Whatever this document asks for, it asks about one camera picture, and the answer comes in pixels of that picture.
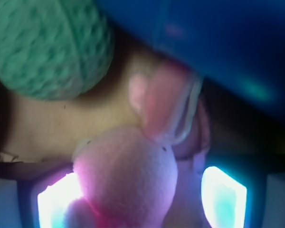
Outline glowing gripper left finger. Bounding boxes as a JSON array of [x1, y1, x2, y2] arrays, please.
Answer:
[[0, 163, 82, 228]]

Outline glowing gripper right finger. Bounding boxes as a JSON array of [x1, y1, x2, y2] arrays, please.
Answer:
[[197, 154, 285, 228]]

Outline pink plush bunny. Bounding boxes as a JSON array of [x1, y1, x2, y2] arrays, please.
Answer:
[[63, 62, 210, 228]]

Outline brown paper bag bin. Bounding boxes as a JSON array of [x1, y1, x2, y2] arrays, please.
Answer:
[[0, 30, 285, 164]]

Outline green crocheted ball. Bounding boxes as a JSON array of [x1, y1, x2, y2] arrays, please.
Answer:
[[0, 0, 114, 100]]

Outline blue plastic bottle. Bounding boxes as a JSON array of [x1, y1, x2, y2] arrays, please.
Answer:
[[97, 0, 285, 124]]

